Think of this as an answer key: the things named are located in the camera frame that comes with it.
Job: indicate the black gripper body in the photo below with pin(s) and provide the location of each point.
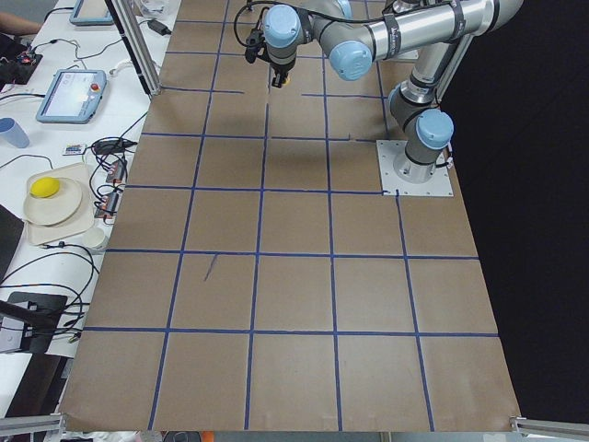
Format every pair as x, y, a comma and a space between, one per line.
281, 71

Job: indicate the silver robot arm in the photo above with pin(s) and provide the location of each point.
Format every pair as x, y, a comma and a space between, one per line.
438, 31

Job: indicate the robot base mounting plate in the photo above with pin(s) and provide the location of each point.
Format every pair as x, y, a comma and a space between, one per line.
399, 176

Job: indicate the black power adapter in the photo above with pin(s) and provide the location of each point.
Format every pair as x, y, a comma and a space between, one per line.
159, 27

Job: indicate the brown paper table cover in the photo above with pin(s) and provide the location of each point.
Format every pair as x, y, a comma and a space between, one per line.
257, 278

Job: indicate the blue teach pendant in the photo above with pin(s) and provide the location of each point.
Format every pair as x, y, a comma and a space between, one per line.
90, 13
73, 96

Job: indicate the beige tray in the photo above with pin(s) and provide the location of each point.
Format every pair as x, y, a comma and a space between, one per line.
79, 222

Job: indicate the white paper cup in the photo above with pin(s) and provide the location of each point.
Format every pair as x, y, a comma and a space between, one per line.
95, 240

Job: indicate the beige plate stack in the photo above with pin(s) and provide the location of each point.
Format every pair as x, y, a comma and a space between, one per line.
53, 210

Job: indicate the yellow ball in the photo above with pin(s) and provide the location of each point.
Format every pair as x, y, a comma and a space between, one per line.
44, 187

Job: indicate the light blue cup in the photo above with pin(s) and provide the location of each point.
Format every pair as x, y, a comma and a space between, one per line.
13, 133

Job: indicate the wrist camera black housing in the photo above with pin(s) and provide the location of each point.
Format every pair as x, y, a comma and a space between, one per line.
256, 47

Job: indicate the aluminium frame post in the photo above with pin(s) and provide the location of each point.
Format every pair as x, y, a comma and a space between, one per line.
133, 39

